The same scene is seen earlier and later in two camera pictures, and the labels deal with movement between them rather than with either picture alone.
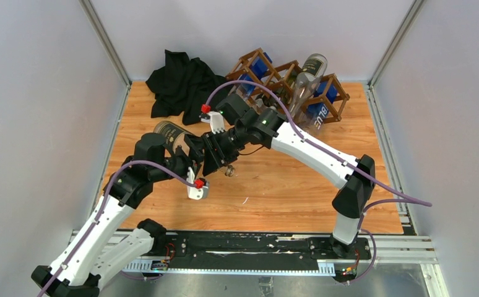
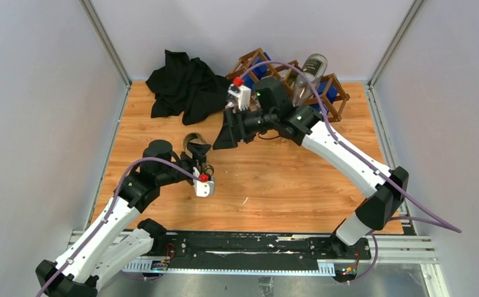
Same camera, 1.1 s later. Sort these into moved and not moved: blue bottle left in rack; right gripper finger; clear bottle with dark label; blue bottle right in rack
Moved: right gripper finger; clear bottle with dark label
Not moved: blue bottle right in rack; blue bottle left in rack
